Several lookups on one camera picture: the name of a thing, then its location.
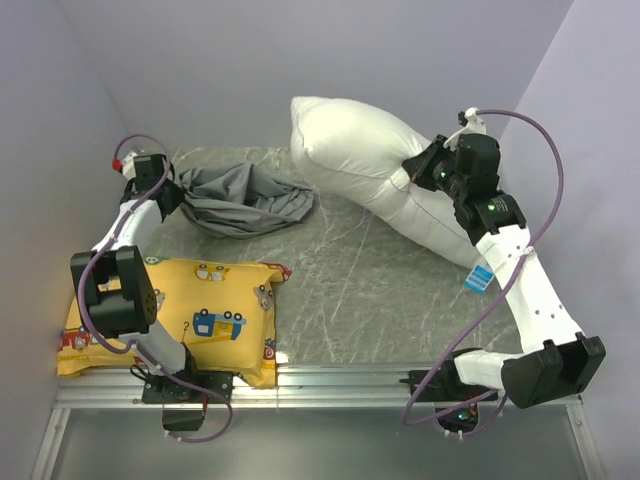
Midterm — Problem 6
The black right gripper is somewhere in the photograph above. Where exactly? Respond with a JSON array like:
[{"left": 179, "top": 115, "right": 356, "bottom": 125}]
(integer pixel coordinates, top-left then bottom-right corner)
[{"left": 404, "top": 134, "right": 469, "bottom": 201}]

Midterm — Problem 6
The grey pillowcase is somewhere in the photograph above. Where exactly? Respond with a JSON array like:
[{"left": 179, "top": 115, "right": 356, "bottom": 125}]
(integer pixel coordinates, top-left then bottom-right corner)
[{"left": 176, "top": 162, "right": 314, "bottom": 240}]

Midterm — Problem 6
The white pillow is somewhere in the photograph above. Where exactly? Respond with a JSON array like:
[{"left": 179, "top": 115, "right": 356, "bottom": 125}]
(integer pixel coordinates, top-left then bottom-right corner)
[{"left": 290, "top": 96, "right": 478, "bottom": 268}]

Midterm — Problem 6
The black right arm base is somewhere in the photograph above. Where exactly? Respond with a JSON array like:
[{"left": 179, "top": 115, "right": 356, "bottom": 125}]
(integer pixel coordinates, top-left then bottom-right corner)
[{"left": 400, "top": 348, "right": 507, "bottom": 441}]

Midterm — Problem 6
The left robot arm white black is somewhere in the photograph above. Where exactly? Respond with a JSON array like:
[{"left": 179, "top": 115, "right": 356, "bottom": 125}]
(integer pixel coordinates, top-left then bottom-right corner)
[{"left": 70, "top": 154, "right": 202, "bottom": 402}]

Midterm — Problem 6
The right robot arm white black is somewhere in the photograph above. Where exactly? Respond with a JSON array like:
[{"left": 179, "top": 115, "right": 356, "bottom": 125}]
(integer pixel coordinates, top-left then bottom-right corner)
[{"left": 403, "top": 133, "right": 606, "bottom": 409}]

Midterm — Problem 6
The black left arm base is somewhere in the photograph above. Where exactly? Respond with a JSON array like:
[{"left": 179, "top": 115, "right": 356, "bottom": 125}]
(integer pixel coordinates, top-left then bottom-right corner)
[{"left": 129, "top": 363, "right": 234, "bottom": 444}]

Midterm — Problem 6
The yellow cartoon print pillow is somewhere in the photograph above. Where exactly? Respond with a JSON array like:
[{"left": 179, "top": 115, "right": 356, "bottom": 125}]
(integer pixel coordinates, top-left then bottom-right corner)
[{"left": 55, "top": 255, "right": 292, "bottom": 389}]

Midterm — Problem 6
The blue white pillow label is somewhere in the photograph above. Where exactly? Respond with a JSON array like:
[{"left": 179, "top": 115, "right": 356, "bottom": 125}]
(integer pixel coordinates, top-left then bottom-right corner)
[{"left": 463, "top": 259, "right": 495, "bottom": 295}]

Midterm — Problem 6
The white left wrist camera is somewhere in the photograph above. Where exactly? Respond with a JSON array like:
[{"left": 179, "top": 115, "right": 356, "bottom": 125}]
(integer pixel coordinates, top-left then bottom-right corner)
[{"left": 112, "top": 150, "right": 142, "bottom": 180}]

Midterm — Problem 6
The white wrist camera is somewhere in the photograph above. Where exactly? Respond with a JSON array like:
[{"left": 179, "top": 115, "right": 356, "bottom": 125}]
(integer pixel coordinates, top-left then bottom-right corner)
[
  {"left": 444, "top": 107, "right": 486, "bottom": 151},
  {"left": 112, "top": 150, "right": 142, "bottom": 180}
]

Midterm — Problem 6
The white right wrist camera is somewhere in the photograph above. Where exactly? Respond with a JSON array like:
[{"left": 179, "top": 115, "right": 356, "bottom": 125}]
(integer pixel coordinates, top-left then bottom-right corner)
[{"left": 444, "top": 107, "right": 486, "bottom": 151}]

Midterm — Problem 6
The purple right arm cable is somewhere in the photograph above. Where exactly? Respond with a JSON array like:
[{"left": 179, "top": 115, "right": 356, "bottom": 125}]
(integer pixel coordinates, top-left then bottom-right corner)
[{"left": 401, "top": 108, "right": 566, "bottom": 437}]

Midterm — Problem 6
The aluminium mounting rail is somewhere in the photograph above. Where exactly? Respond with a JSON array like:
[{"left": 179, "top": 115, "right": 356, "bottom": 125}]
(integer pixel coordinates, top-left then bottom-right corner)
[{"left": 52, "top": 363, "right": 584, "bottom": 410}]

